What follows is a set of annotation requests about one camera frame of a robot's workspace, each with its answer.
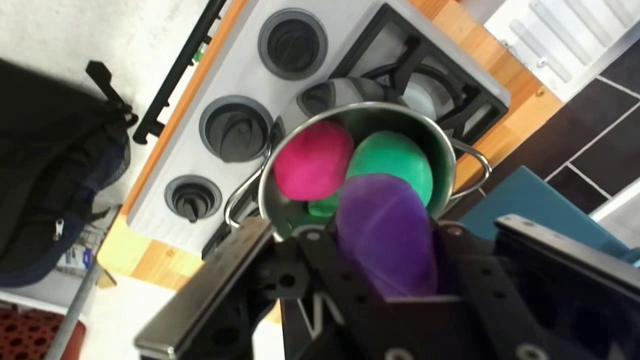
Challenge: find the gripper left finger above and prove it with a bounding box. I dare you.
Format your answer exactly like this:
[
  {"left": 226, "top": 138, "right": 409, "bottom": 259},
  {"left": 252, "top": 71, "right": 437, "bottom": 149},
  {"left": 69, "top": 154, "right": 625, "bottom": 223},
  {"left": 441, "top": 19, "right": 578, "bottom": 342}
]
[{"left": 132, "top": 217, "right": 316, "bottom": 360}]

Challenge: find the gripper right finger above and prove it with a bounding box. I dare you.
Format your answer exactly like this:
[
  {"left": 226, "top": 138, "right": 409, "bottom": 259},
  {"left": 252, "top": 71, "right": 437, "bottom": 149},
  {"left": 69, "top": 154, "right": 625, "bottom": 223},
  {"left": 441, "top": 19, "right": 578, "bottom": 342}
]
[{"left": 466, "top": 212, "right": 640, "bottom": 360}]

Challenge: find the purple ball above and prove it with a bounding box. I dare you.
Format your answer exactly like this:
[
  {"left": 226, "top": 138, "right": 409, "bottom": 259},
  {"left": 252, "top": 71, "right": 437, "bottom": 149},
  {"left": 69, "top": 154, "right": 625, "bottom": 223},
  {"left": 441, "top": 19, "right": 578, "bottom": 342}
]
[{"left": 333, "top": 174, "right": 441, "bottom": 301}]

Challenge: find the pink ball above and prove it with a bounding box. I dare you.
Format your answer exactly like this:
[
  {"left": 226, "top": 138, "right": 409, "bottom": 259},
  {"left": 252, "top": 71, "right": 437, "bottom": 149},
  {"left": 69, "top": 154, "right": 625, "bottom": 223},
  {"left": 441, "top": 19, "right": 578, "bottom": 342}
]
[{"left": 272, "top": 119, "right": 356, "bottom": 205}]

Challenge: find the green ball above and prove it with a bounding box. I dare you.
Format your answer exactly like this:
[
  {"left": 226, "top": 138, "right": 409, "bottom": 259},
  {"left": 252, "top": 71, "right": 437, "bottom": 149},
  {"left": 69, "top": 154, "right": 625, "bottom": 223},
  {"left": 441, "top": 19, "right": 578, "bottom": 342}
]
[{"left": 343, "top": 128, "right": 436, "bottom": 211}]

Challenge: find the large teal bin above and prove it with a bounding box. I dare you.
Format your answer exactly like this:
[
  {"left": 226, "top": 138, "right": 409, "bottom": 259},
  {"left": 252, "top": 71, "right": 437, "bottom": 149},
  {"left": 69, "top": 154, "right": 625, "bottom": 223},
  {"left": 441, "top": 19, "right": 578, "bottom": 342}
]
[{"left": 458, "top": 164, "right": 640, "bottom": 266}]

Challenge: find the black stove knob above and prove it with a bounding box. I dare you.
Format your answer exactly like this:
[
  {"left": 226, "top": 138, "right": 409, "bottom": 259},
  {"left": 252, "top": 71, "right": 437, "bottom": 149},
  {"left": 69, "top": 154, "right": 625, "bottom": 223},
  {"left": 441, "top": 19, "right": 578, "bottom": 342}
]
[
  {"left": 198, "top": 94, "right": 275, "bottom": 164},
  {"left": 162, "top": 174, "right": 224, "bottom": 227},
  {"left": 258, "top": 6, "right": 330, "bottom": 83}
]

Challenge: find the grey metal pole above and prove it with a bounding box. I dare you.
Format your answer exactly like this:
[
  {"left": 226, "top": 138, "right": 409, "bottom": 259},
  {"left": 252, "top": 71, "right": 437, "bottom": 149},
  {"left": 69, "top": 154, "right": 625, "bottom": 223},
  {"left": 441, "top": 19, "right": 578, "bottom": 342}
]
[{"left": 42, "top": 259, "right": 103, "bottom": 360}]

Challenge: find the wooden counter with stove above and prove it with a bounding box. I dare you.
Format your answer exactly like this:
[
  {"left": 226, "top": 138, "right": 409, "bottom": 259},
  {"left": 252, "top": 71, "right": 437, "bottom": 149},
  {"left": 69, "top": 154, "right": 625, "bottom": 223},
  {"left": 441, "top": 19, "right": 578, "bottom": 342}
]
[{"left": 116, "top": 0, "right": 565, "bottom": 292}]

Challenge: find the red perforated mat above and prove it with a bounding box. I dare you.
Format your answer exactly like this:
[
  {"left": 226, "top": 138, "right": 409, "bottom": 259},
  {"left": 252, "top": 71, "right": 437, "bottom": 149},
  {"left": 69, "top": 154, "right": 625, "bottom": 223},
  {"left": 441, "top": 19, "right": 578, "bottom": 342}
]
[{"left": 0, "top": 302, "right": 88, "bottom": 360}]

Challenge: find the black backpack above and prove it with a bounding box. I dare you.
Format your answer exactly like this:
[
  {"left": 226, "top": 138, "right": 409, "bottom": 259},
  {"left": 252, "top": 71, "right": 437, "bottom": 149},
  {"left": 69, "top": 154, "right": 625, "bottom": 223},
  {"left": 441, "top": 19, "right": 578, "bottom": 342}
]
[{"left": 0, "top": 56, "right": 140, "bottom": 290}]

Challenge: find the toy stove top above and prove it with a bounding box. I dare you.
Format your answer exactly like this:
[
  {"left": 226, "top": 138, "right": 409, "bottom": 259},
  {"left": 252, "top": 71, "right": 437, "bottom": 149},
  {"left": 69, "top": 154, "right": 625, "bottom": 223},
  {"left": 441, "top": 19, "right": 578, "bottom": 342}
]
[{"left": 198, "top": 3, "right": 511, "bottom": 263}]

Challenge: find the metal pot with handles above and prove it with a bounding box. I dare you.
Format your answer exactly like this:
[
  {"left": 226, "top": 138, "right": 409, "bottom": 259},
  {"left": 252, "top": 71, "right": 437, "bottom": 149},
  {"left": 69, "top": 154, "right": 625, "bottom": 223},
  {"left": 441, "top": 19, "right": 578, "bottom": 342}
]
[{"left": 222, "top": 100, "right": 495, "bottom": 244}]

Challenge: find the black oven handle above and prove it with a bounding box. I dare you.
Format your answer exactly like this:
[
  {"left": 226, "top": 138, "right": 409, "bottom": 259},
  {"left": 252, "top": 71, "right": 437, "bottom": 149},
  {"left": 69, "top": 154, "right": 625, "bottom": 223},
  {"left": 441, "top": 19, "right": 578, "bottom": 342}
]
[{"left": 129, "top": 0, "right": 229, "bottom": 147}]

